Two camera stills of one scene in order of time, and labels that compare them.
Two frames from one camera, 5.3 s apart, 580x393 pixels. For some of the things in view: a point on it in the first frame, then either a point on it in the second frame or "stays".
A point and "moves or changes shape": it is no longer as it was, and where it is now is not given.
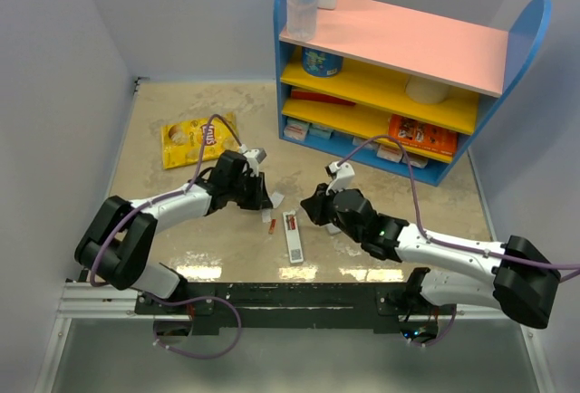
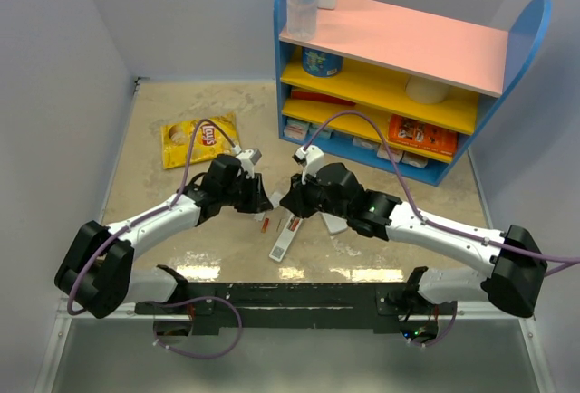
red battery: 272,226 moves or changes shape
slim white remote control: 294,241 to 285,237
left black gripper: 260,199 stays
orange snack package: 423,135 stays
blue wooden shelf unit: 392,88 stays
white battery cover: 276,198 stays
